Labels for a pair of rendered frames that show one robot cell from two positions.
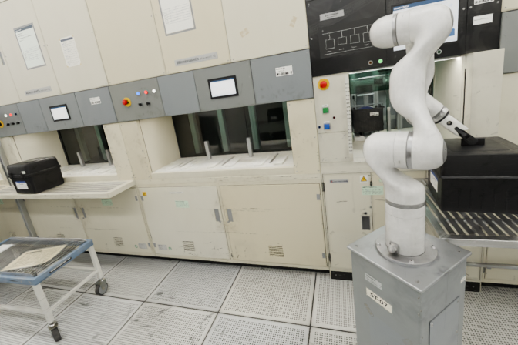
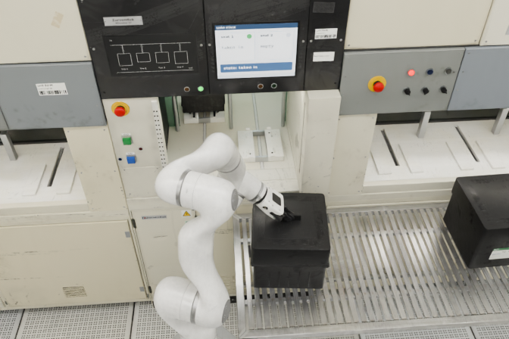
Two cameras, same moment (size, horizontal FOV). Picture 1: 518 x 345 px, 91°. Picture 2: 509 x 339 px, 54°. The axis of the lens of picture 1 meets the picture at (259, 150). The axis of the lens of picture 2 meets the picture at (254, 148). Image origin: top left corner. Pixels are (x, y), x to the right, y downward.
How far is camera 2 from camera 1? 1.12 m
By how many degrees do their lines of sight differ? 34
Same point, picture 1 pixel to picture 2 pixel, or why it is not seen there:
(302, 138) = (95, 172)
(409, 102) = (194, 275)
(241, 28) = not seen: outside the picture
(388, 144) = (175, 307)
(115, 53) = not seen: outside the picture
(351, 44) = (157, 63)
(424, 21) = (206, 208)
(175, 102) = not seen: outside the picture
